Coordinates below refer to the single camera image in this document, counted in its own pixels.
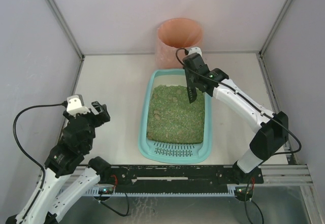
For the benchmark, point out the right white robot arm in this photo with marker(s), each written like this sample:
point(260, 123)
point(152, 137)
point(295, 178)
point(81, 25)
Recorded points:
point(271, 129)

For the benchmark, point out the white slotted cable duct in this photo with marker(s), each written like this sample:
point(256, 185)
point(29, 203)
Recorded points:
point(231, 191)

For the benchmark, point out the green cat litter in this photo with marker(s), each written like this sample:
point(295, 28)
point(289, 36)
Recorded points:
point(173, 119)

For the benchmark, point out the teal plastic litter box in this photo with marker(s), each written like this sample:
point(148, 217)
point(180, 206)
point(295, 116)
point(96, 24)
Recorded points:
point(167, 152)

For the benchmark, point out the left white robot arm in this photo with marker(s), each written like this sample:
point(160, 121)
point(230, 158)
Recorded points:
point(47, 204)

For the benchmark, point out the pink lined trash bin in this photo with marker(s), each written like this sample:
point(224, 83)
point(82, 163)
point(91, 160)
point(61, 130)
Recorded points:
point(173, 34)

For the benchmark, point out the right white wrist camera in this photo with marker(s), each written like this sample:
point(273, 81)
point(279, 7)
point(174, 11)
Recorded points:
point(194, 50)

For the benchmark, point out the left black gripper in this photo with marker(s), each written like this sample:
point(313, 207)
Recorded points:
point(96, 112)

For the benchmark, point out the black litter scoop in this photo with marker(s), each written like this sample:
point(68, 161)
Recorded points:
point(192, 96)

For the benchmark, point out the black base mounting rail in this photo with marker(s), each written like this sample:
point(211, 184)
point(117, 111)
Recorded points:
point(175, 178)

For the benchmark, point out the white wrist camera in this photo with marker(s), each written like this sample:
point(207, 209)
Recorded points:
point(194, 50)
point(75, 107)

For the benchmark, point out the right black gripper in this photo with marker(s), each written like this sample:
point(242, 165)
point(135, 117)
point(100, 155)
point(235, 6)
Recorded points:
point(192, 81)

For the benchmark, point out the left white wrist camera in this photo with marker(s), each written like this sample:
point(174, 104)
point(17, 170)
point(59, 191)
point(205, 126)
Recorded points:
point(75, 107)

